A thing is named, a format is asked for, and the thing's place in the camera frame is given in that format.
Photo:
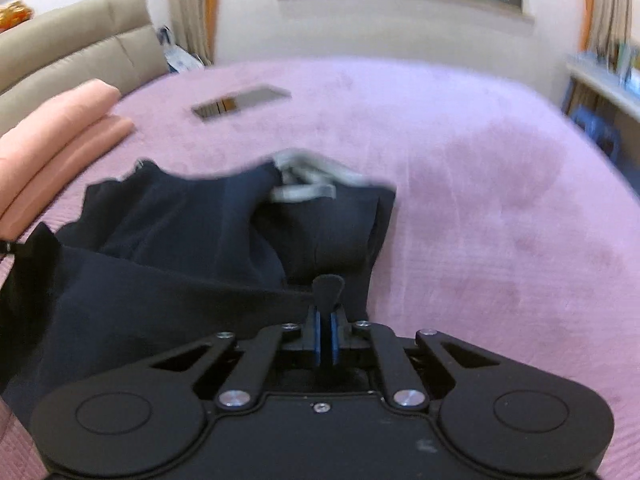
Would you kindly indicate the black hoodie with white stripes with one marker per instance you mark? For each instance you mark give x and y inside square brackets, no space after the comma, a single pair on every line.
[156,261]

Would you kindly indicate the right beige orange curtain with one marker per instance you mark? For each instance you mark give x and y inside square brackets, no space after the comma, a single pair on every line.
[606,24]

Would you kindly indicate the left beige orange curtain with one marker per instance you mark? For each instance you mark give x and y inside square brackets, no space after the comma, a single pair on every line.
[194,24]

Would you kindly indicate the tablet with dark screen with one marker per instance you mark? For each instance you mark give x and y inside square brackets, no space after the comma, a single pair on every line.
[237,102]

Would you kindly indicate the light blue desk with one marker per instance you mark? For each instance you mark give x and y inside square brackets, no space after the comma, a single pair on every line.
[586,70]

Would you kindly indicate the orange plush toy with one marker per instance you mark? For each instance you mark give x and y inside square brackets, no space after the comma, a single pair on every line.
[13,14]

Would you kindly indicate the white bag beside bed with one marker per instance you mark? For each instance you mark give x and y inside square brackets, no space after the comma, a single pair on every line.
[177,59]

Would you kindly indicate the purple bed cover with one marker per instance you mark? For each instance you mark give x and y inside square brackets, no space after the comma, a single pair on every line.
[501,339]

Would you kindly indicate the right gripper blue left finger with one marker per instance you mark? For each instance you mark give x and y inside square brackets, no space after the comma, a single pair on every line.
[312,336]

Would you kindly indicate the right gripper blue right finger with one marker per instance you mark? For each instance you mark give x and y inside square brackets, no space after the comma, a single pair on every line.
[336,332]

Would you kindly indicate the beige padded headboard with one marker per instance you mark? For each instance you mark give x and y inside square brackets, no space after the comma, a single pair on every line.
[110,40]

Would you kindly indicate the blue plastic stool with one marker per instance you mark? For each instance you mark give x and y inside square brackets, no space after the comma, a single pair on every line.
[599,131]

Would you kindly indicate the beige orange curtain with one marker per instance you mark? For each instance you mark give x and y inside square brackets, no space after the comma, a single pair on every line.
[606,24]
[194,24]

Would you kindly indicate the folded pink blanket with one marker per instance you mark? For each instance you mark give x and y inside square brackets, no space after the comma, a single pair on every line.
[50,147]

